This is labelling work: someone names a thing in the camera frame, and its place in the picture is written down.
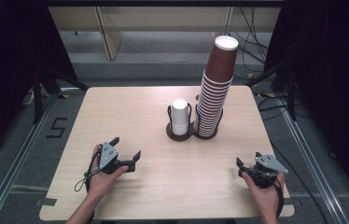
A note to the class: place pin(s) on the beige wooden shelf unit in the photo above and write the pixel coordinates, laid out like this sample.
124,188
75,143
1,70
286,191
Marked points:
163,18

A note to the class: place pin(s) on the black tape piece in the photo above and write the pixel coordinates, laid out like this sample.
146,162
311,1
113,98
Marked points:
46,202
295,202

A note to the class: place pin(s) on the person's left hand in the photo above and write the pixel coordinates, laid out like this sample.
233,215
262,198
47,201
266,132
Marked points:
102,183

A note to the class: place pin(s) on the person's right hand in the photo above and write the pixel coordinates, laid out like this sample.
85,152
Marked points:
266,196

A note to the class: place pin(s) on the stack of brown paper cups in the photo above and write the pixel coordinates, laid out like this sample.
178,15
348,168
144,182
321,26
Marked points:
216,93

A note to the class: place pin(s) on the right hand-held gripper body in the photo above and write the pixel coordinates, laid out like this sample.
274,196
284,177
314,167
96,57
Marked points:
267,169

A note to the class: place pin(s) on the black metal stand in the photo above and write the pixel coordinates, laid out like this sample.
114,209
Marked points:
290,93

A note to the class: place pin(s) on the yellow floor tape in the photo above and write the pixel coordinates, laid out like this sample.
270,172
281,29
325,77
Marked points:
267,94

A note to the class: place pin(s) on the black tripod stand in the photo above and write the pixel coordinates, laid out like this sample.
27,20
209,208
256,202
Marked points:
39,93

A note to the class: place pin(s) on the stack of white paper cups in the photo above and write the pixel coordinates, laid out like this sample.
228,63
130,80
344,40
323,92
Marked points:
180,115

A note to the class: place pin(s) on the aluminium floor rail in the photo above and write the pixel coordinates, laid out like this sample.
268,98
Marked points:
312,168
14,168

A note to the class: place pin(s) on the black curtain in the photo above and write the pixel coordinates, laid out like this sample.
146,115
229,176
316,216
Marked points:
4,62
334,77

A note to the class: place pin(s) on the black double cup holder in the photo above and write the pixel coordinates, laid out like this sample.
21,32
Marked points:
175,137

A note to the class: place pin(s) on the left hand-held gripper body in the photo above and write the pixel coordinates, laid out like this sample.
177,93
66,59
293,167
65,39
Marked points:
108,155

